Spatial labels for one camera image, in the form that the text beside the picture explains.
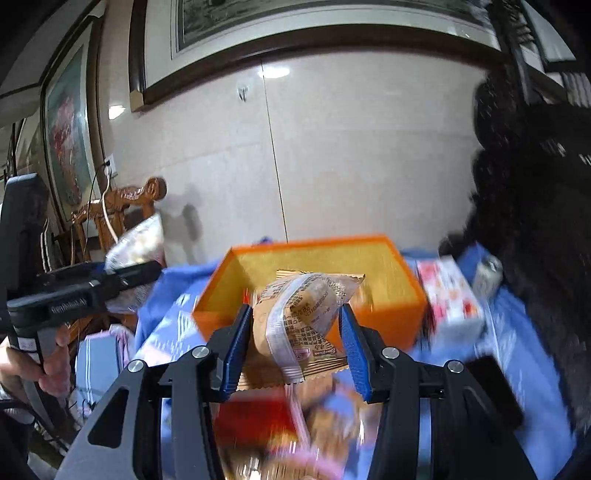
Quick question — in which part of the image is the small drink can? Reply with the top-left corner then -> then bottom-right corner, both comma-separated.
473,256 -> 503,292

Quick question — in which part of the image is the framed floral painting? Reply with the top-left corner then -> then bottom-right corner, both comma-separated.
41,17 -> 108,214

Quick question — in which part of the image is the tan snack packet white band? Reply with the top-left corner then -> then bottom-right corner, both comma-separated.
240,270 -> 366,389

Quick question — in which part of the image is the person's left hand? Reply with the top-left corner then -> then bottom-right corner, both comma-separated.
0,338 -> 72,398

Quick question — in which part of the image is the orange cardboard box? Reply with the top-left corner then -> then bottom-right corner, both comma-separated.
191,234 -> 428,352

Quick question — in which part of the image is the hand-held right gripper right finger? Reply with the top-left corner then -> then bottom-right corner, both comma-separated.
338,305 -> 539,480

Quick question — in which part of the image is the clear plastic snack bag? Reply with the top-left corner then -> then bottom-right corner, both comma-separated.
105,213 -> 166,315

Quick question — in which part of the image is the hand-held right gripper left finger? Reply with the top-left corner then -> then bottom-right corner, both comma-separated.
55,304 -> 254,480

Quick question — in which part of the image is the dark carved wooden furniture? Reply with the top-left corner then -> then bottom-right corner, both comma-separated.
468,0 -> 591,416

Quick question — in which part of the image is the blue patterned tablecloth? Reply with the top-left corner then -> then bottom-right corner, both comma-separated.
134,237 -> 583,480

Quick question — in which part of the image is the large dark framed painting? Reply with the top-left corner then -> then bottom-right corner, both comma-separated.
128,0 -> 505,112

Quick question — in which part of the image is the pink and white carton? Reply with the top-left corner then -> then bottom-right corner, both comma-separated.
416,256 -> 486,343

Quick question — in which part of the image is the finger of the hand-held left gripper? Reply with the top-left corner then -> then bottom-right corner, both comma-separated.
105,260 -> 164,294

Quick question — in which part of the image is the carved wooden chair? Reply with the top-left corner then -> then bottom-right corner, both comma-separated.
53,178 -> 168,333

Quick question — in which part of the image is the striped cloth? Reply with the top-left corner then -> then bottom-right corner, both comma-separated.
75,331 -> 136,409

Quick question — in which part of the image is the red snack packet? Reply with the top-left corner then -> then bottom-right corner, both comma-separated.
216,396 -> 302,446

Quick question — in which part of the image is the white charging cable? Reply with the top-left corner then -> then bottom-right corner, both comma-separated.
102,167 -> 119,241

